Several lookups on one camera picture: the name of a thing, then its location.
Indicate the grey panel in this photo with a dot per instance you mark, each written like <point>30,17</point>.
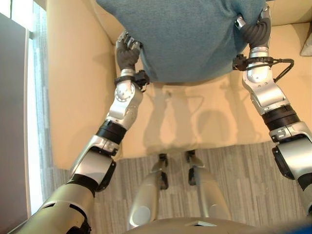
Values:
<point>12,122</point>

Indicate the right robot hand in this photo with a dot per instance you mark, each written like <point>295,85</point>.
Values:
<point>259,33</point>

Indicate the silver robot torso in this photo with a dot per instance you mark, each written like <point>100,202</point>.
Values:
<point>192,226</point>

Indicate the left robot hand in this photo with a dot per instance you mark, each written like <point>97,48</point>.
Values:
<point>126,57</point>

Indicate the blue fuzzy cushion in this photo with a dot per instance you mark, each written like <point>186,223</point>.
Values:
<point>185,39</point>

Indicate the grey cushion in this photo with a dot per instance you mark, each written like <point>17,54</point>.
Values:
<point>307,46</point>

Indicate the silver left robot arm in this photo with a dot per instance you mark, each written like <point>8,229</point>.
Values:
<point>97,156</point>

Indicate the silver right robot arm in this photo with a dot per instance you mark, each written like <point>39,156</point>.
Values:
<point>275,104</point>

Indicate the silver right robot leg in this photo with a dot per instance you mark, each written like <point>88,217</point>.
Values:
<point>207,192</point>

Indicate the cream beige sofa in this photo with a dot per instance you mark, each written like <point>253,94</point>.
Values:
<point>85,85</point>

